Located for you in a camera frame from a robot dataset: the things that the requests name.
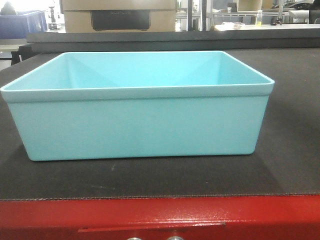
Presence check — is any light blue plastic bin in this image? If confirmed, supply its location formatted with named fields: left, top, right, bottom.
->
left=0, top=51, right=275, bottom=161

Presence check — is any black conveyor belt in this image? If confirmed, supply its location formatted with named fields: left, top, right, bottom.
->
left=0, top=48, right=320, bottom=201

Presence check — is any white workbench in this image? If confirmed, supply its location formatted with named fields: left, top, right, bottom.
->
left=214, top=22, right=320, bottom=31

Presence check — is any large cardboard box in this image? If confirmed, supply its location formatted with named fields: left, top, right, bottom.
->
left=60, top=0, right=176, bottom=33

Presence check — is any yellow liquid bottle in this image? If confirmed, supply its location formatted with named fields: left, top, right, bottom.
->
left=255, top=9, right=263, bottom=26

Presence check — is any red conveyor frame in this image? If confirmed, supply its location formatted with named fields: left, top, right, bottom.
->
left=0, top=195, right=320, bottom=240

